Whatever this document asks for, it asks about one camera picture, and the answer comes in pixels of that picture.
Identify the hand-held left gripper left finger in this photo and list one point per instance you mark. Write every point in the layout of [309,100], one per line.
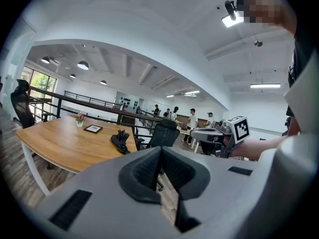
[112,208]

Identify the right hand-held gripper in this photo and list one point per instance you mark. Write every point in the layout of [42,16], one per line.
[239,128]

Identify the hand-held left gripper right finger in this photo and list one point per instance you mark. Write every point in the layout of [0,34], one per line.
[224,195]

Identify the black cloth bundle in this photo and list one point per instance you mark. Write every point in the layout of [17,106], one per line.
[120,141]

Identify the person's right forearm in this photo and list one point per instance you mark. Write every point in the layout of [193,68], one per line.
[256,148]

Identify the white-legged work table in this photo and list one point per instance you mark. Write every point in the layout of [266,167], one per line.
[185,132]

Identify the brown wooden counter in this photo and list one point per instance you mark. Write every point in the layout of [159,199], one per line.
[183,119]

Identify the black mesh office chair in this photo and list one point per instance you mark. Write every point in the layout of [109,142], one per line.
[22,106]
[164,133]

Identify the wooden table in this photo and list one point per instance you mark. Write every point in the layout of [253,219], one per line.
[62,143]

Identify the pink flowers in white pot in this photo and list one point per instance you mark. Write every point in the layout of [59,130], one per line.
[80,119]

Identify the black ceiling spotlight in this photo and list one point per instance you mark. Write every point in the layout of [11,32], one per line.
[258,43]

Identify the black metal railing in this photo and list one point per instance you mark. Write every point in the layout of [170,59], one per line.
[82,103]

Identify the thin black balcony railing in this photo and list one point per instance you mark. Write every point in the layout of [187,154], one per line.
[92,99]

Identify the black dome pendant lamp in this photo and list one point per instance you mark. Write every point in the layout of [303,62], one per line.
[83,65]
[45,60]
[103,82]
[72,76]

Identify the square ceiling light panel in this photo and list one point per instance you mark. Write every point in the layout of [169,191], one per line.
[228,22]

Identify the person's black shirt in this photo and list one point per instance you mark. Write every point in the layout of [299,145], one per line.
[297,58]

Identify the person's head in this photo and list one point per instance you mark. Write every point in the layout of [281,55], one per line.
[261,6]

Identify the large window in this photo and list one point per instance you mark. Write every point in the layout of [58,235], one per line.
[41,83]

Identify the black picture frame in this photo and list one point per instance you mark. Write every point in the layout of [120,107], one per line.
[93,129]

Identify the white wall display panel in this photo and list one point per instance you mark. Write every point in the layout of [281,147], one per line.
[128,101]

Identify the black head-mounted camera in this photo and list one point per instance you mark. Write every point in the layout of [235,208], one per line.
[231,9]

